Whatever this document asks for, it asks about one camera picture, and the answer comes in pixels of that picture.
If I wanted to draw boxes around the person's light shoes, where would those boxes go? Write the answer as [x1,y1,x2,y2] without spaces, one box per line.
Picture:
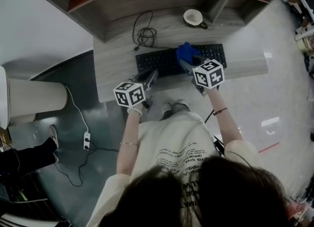
[161,99,190,120]

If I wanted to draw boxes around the black keyboard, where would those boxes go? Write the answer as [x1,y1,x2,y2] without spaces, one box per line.
[135,43,228,77]

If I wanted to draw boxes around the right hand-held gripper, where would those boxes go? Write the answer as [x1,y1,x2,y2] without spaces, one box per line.
[180,54,226,98]

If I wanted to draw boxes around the blue cloth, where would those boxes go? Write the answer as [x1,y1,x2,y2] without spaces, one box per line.
[176,42,201,67]

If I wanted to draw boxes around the white power strip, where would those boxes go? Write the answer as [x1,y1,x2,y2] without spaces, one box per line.
[83,131,92,151]

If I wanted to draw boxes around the white power cable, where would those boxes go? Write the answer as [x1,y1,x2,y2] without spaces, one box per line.
[63,85,90,134]

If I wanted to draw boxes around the beige cylindrical pedestal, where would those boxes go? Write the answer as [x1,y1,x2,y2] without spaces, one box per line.
[6,78,69,124]

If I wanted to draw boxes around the person's left forearm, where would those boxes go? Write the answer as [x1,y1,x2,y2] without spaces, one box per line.
[116,105,144,175]

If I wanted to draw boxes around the dark string bracelet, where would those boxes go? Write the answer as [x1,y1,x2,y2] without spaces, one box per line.
[212,107,229,116]

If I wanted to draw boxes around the white cup with black handle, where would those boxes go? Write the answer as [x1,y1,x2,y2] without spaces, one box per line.
[183,9,209,30]

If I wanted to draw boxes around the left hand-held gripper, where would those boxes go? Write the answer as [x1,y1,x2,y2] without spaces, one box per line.
[113,69,159,110]

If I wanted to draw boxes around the person's right forearm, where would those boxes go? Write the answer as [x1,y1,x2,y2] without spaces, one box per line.
[208,86,244,148]

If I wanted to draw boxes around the grey wooden desk hutch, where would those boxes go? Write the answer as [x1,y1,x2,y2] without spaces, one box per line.
[19,0,271,44]

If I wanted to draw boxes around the black cable by person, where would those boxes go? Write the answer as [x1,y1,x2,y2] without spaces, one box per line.
[204,109,226,157]

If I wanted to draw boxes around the black floor cable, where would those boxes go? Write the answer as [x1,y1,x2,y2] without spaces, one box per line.
[53,141,120,188]

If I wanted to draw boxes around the black coiled cable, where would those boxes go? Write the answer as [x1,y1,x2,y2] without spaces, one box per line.
[132,10,158,53]

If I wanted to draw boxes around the cream printed shirt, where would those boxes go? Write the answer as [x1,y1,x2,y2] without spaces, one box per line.
[85,111,261,227]

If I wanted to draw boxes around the cluttered equipment shelves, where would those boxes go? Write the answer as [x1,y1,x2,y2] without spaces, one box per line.
[286,0,314,79]

